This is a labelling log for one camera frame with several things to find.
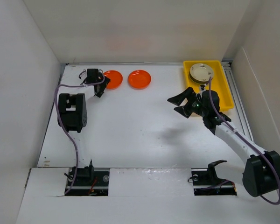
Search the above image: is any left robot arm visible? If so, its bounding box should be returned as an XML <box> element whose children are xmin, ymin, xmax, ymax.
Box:
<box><xmin>54</xmin><ymin>69</ymin><xmax>110</xmax><ymax>182</ymax></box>

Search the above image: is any orange plate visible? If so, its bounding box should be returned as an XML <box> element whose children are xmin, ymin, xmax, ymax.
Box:
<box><xmin>103</xmin><ymin>70</ymin><xmax>123</xmax><ymax>90</ymax></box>
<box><xmin>127</xmin><ymin>70</ymin><xmax>152</xmax><ymax>90</ymax></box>

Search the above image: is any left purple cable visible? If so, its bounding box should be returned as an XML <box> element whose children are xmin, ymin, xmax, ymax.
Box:
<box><xmin>54</xmin><ymin>69</ymin><xmax>106</xmax><ymax>196</ymax></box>

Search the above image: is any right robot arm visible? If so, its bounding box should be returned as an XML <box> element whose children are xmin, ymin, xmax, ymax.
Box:
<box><xmin>167</xmin><ymin>87</ymin><xmax>280</xmax><ymax>204</ymax></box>

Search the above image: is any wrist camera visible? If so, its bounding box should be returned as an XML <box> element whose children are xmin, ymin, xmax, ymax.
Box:
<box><xmin>199</xmin><ymin>85</ymin><xmax>205</xmax><ymax>92</ymax></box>
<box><xmin>78</xmin><ymin>70</ymin><xmax>87</xmax><ymax>80</ymax></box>

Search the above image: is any yellow plastic bin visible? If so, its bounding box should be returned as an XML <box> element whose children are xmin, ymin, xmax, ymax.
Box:
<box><xmin>183</xmin><ymin>60</ymin><xmax>234</xmax><ymax>112</ymax></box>

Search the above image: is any purple cable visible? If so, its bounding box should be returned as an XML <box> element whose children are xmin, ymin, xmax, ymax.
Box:
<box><xmin>200</xmin><ymin>76</ymin><xmax>280</xmax><ymax>205</ymax></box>
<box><xmin>54</xmin><ymin>69</ymin><xmax>106</xmax><ymax>196</ymax></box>

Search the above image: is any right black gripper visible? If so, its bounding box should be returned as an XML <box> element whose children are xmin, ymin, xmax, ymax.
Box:
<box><xmin>168</xmin><ymin>87</ymin><xmax>208</xmax><ymax>118</ymax></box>

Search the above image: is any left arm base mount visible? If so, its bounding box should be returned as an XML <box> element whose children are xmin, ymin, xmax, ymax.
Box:
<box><xmin>65</xmin><ymin>167</ymin><xmax>110</xmax><ymax>196</ymax></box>

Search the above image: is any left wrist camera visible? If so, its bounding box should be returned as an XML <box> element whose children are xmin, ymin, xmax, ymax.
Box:
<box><xmin>78</xmin><ymin>70</ymin><xmax>87</xmax><ymax>80</ymax></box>

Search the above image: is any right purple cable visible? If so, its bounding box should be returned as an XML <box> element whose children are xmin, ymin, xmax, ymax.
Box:
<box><xmin>200</xmin><ymin>76</ymin><xmax>280</xmax><ymax>205</ymax></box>

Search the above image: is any cream patterned plate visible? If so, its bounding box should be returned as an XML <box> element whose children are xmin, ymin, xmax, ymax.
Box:
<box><xmin>189</xmin><ymin>63</ymin><xmax>214</xmax><ymax>82</ymax></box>

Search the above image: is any yellow patterned plate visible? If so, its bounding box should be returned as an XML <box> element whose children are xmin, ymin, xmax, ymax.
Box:
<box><xmin>189</xmin><ymin>76</ymin><xmax>209</xmax><ymax>85</ymax></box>

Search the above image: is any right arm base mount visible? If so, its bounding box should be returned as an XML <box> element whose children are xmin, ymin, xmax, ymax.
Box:
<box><xmin>188</xmin><ymin>168</ymin><xmax>237</xmax><ymax>196</ymax></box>

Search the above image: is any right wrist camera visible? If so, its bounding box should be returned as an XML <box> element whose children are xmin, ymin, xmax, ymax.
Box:
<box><xmin>199</xmin><ymin>85</ymin><xmax>205</xmax><ymax>92</ymax></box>

